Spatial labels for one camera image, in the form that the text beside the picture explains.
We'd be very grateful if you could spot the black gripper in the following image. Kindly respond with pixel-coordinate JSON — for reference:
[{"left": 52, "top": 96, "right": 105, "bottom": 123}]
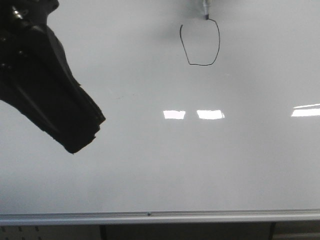
[{"left": 0, "top": 0, "right": 105, "bottom": 154}]

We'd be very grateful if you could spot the black whiteboard marker with tape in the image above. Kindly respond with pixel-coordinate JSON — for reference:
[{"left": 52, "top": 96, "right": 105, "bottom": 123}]
[{"left": 202, "top": 0, "right": 212, "bottom": 20}]

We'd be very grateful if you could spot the grey pegboard panel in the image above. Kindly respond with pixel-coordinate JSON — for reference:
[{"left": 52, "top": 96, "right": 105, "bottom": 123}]
[{"left": 0, "top": 225, "right": 101, "bottom": 240}]

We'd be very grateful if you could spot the white whiteboard with aluminium frame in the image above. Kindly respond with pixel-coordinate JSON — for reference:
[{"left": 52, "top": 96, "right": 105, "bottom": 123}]
[{"left": 0, "top": 0, "right": 320, "bottom": 226}]

